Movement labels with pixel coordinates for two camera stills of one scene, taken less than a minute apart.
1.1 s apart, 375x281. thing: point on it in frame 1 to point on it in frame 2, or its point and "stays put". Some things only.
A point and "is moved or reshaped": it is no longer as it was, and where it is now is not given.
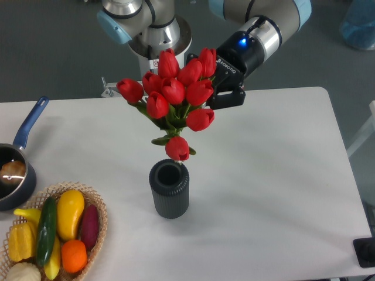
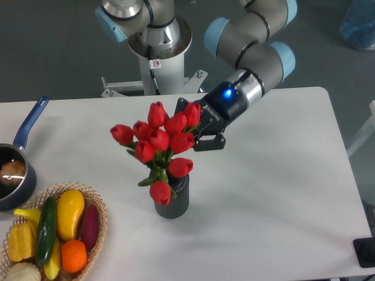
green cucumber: [47, 230] stays put
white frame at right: [368, 131] stays put
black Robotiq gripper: [237, 58] to [222, 105]
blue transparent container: [357, 27] stays put
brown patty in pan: [13, 172] stays put
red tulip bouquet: [172, 98] is moved or reshaped
